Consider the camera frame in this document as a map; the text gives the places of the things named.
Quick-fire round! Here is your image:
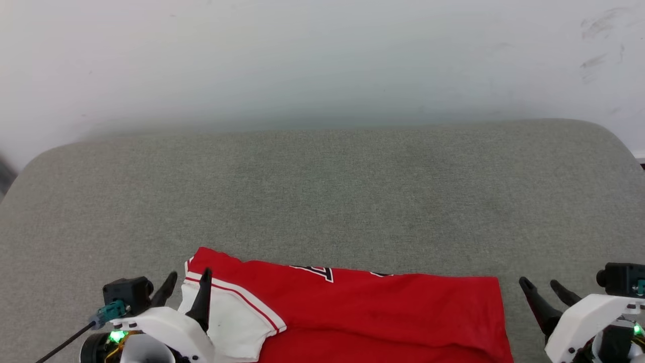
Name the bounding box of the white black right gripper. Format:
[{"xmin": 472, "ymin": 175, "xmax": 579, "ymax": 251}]
[{"xmin": 519, "ymin": 276, "xmax": 645, "ymax": 363}]

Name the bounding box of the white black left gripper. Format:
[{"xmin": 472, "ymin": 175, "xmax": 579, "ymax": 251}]
[{"xmin": 81, "ymin": 268, "xmax": 215, "ymax": 363}]

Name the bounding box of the red and white jersey shirt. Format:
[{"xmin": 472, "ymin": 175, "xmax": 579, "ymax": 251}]
[{"xmin": 177, "ymin": 246, "xmax": 514, "ymax": 363}]

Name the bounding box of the grey fabric sofa cushion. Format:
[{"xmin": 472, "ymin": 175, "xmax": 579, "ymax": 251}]
[{"xmin": 0, "ymin": 119, "xmax": 645, "ymax": 363}]

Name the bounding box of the dark grey skirting strip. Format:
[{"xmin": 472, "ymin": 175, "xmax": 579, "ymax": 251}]
[{"xmin": 0, "ymin": 155, "xmax": 19, "ymax": 198}]

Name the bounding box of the black cable with teal plug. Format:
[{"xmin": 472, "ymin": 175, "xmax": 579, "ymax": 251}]
[{"xmin": 34, "ymin": 299, "xmax": 127, "ymax": 363}]

